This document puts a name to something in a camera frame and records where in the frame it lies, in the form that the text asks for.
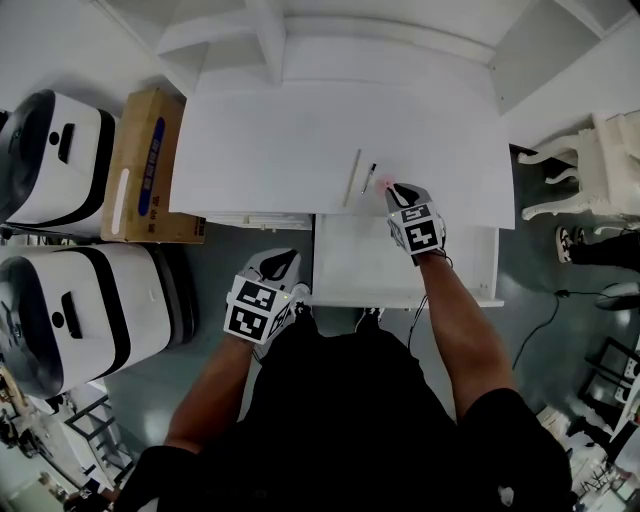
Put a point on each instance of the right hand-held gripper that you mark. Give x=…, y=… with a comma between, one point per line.
x=420, y=232

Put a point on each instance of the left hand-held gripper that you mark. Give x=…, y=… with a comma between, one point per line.
x=255, y=310

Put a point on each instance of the pink eraser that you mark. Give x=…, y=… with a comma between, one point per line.
x=383, y=183

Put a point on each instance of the silver pen with black cap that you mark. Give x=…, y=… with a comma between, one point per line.
x=369, y=178

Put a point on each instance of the white ruler stick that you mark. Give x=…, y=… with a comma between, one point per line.
x=351, y=177

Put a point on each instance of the large white drawer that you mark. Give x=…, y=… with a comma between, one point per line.
x=350, y=260

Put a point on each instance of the person's left forearm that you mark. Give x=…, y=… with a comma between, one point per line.
x=210, y=395

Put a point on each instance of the person's right forearm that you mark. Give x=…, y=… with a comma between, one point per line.
x=465, y=335

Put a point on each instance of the small white drawer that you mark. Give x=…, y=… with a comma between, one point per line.
x=260, y=221

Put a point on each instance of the white desk with hutch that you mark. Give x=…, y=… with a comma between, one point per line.
x=280, y=140

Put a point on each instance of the person's left white shoe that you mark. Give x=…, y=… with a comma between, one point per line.
x=302, y=292

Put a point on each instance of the person's white shoe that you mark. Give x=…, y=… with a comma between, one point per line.
x=302, y=292
x=372, y=314

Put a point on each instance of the person's right white shoe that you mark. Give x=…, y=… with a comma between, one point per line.
x=372, y=314

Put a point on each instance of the white black robot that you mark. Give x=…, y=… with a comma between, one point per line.
x=115, y=310
x=50, y=165

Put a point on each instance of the brown cardboard box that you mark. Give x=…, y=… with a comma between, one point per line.
x=145, y=165

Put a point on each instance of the person's black clothing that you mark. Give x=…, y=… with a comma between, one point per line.
x=350, y=425

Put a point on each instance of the cream vanity table with mirror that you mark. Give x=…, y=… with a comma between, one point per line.
x=600, y=165

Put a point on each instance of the grey oval device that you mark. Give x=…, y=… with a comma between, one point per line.
x=620, y=297

